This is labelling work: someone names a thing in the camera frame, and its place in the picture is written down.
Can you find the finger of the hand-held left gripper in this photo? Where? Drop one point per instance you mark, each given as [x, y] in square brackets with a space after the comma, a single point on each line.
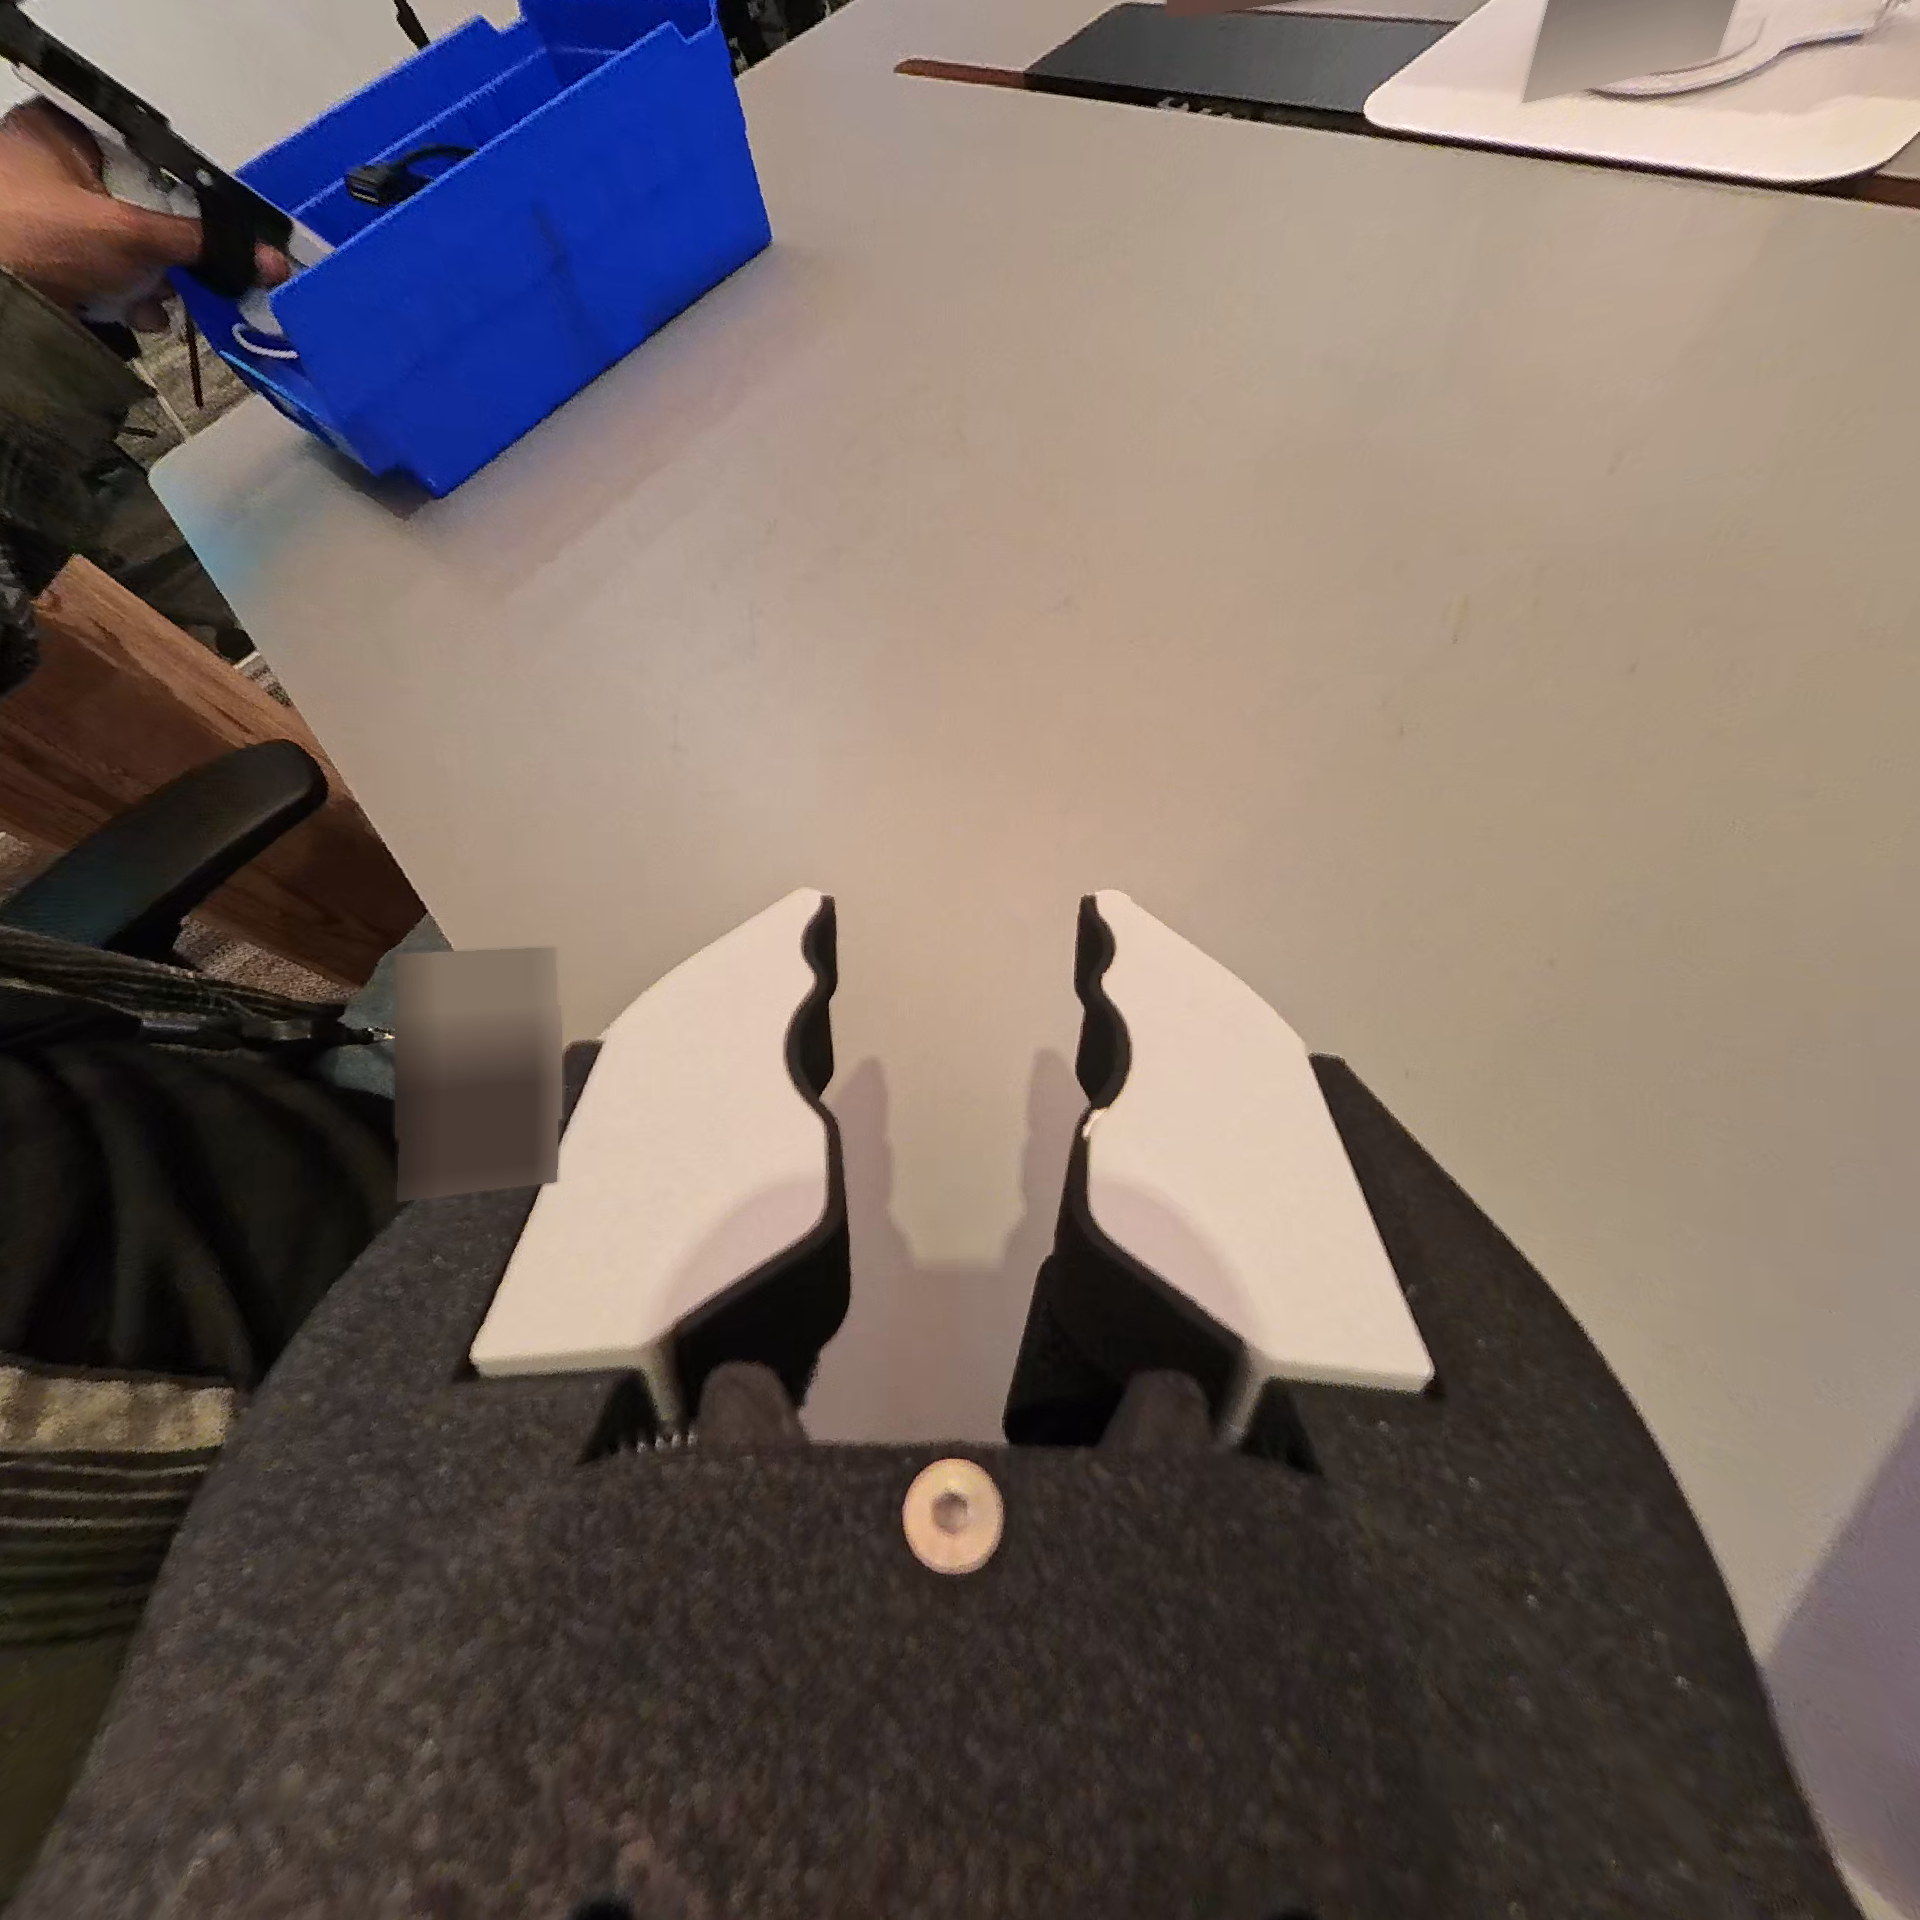
[306, 250]

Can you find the person's left hand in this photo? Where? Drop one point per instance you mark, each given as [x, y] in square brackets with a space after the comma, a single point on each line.
[75, 225]

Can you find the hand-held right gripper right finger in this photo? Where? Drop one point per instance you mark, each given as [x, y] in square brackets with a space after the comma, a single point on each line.
[1243, 1201]

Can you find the blue plastic bin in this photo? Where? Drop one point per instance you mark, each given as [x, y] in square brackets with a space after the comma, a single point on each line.
[495, 284]

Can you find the person's left forearm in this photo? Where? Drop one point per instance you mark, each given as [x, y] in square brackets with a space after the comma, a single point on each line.
[59, 375]

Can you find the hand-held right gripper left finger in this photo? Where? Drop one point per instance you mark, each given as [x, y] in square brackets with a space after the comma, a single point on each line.
[674, 1172]

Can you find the black chair armrest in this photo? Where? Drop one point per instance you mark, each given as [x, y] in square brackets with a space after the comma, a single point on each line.
[180, 839]

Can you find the wooden cabinet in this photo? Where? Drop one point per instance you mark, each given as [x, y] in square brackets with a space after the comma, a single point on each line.
[149, 735]

